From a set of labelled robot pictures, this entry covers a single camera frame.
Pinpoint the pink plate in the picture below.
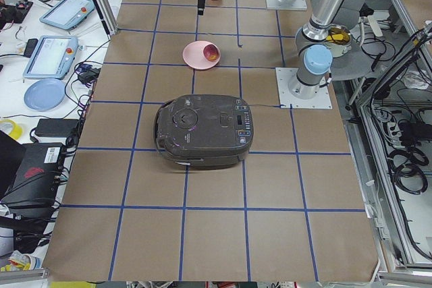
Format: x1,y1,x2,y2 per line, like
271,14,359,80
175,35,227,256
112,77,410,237
182,40,221,70

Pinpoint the glass bowl on chair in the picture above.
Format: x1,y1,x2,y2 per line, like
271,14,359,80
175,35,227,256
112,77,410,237
324,25,352,58

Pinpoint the blue plate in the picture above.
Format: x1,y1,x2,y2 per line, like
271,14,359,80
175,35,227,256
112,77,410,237
24,78,65,111

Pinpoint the far teach pendant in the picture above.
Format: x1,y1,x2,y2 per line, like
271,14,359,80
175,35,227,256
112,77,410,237
39,0,95,30

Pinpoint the teach pendant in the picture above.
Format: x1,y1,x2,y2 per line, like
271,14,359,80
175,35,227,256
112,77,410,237
23,35,78,79
39,0,95,30

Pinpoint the dark grey rice cooker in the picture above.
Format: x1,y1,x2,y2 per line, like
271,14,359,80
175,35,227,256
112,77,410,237
153,94,254,167

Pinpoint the near teach pendant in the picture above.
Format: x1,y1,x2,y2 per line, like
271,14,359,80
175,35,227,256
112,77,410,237
23,35,78,79

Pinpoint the black power adapter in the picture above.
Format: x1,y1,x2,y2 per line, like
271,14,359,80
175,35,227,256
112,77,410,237
34,119,78,138

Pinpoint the yellow tape roll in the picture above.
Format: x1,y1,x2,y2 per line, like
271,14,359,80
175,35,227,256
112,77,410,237
0,119,23,140

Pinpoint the black computer box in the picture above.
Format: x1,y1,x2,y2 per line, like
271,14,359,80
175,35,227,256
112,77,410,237
1,142,66,209

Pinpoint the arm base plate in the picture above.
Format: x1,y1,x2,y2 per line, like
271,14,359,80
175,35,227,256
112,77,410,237
275,67,332,109
266,0,307,11

